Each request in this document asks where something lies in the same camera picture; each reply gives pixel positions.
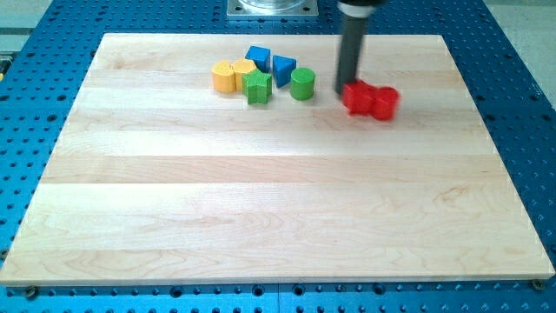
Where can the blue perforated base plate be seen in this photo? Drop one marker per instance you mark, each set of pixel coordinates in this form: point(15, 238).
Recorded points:
point(500, 49)

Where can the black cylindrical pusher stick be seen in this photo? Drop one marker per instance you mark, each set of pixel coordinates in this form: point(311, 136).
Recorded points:
point(352, 32)

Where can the blue triangle block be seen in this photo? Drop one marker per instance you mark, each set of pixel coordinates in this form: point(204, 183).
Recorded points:
point(282, 69)

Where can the yellow heart block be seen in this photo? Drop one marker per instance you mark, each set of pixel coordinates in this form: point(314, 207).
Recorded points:
point(223, 77)

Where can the red star block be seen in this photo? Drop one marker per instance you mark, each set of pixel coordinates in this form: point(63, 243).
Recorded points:
point(358, 98)

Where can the green cylinder block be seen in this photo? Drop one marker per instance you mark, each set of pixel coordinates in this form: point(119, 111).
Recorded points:
point(302, 84)

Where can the green star block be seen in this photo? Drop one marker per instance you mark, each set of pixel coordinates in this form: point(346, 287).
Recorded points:
point(257, 87)

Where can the black arm end with white ring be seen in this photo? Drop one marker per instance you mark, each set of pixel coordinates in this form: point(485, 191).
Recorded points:
point(359, 8)

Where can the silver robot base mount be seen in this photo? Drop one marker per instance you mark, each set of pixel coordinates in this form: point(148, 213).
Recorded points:
point(272, 8)

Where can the light wooden board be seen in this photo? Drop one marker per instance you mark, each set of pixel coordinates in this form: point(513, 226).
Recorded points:
point(157, 178)

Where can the yellow hexagon block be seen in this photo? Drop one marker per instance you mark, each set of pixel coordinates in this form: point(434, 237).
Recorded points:
point(242, 67)

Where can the red cylinder block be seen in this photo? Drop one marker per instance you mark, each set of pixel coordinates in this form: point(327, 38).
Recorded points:
point(385, 103)

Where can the blue cube block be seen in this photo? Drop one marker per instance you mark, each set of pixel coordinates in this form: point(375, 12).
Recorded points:
point(260, 56)

